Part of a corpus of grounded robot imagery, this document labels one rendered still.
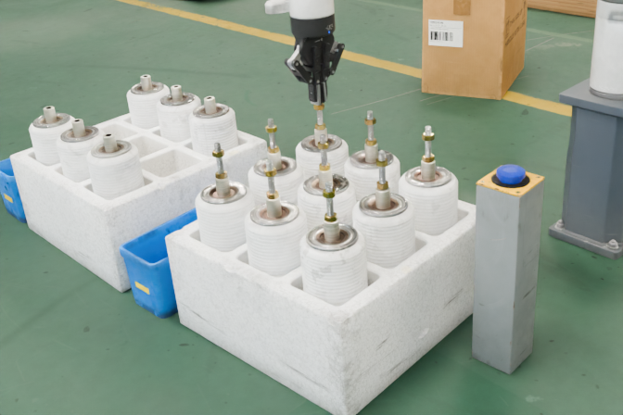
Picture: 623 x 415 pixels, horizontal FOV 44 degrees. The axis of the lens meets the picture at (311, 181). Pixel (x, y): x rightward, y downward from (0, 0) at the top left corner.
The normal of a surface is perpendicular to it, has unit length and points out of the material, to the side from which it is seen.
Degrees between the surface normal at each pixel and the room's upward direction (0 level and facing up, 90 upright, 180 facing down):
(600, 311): 0
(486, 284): 90
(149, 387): 0
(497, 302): 90
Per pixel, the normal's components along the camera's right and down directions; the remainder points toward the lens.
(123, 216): 0.69, 0.28
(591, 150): -0.73, 0.35
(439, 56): -0.44, 0.41
